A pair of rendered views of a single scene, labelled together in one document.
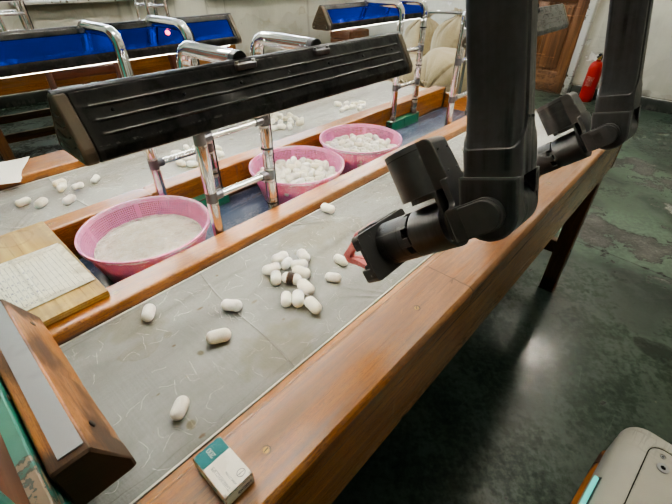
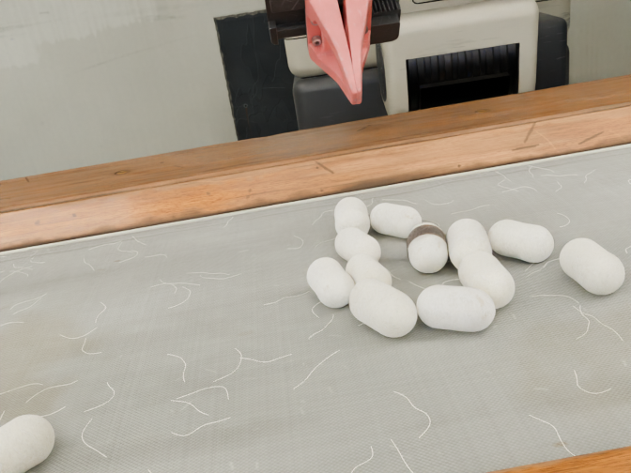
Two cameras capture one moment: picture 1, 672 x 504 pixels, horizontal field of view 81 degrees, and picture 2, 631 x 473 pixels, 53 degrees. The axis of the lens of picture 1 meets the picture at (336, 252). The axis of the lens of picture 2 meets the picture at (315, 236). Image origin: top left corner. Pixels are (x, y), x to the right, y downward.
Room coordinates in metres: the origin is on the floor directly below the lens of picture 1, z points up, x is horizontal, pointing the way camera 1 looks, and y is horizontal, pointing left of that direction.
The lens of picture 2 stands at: (1.16, -0.08, 0.90)
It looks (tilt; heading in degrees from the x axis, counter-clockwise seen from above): 24 degrees down; 226
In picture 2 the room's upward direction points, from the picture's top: 9 degrees counter-clockwise
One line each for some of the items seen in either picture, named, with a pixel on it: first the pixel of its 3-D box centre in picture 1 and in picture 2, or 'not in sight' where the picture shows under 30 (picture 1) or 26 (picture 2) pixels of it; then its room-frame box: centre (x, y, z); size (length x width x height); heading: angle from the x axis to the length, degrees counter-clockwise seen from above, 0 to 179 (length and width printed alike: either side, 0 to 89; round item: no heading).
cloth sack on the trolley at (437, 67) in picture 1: (443, 72); not in sight; (3.99, -1.01, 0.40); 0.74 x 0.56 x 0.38; 133
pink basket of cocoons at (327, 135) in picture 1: (360, 151); not in sight; (1.24, -0.08, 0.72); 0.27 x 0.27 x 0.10
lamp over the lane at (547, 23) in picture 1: (524, 23); not in sight; (1.36, -0.57, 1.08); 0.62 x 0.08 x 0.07; 138
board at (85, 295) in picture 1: (27, 272); not in sight; (0.55, 0.55, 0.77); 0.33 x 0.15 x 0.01; 48
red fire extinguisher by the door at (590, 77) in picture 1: (592, 76); not in sight; (4.55, -2.79, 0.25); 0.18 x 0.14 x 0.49; 132
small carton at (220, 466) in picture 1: (223, 469); not in sight; (0.20, 0.12, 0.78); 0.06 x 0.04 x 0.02; 48
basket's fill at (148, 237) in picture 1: (152, 247); not in sight; (0.71, 0.41, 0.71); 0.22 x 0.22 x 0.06
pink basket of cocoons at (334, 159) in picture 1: (297, 178); not in sight; (1.03, 0.11, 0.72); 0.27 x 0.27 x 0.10
